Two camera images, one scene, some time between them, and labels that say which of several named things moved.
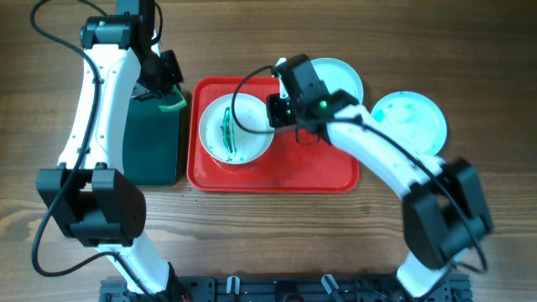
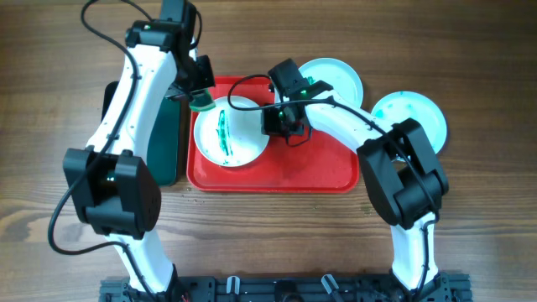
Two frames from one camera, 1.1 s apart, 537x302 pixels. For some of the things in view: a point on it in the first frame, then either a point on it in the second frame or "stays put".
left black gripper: (173, 74) -> (205, 78)
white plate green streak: (224, 139) stays put
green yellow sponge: (175, 101) -> (201, 100)
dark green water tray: (150, 143) stays put
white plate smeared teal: (413, 117) stays put
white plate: (338, 75) stays put
